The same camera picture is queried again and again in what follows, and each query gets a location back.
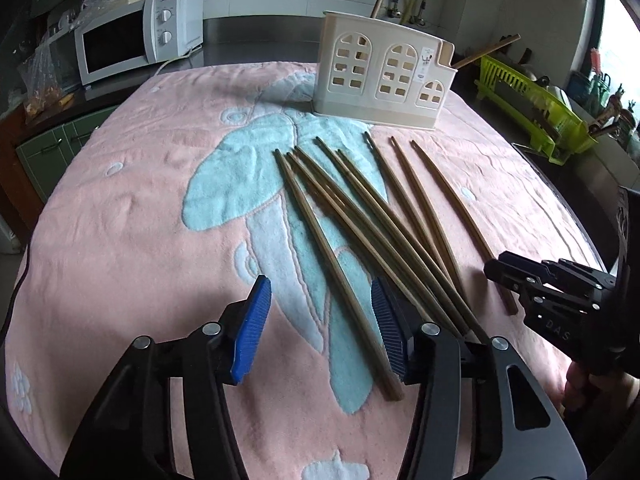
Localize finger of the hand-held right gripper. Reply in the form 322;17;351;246
497;251;621;289
483;259;602;312

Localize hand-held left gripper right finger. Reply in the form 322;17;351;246
371;277;588;480

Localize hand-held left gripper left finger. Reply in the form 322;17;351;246
60;275;273;480

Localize bunch of wooden chopsticks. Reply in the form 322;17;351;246
272;131;518;402

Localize cream plastic utensil holder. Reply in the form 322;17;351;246
312;10;458;132

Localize person's right hand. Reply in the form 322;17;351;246
560;360;640;418

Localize pink printed blanket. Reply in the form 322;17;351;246
5;60;608;480

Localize green plastic dish rack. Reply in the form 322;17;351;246
474;55;598;163

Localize green base cabinet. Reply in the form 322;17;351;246
15;105;121;201

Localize white microwave oven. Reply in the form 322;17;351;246
74;0;205;87

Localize clear bag with food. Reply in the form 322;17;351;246
17;35;81;111

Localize clear plastic bag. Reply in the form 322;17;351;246
60;0;151;26

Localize white microwave power cord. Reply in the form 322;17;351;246
152;45;203;78

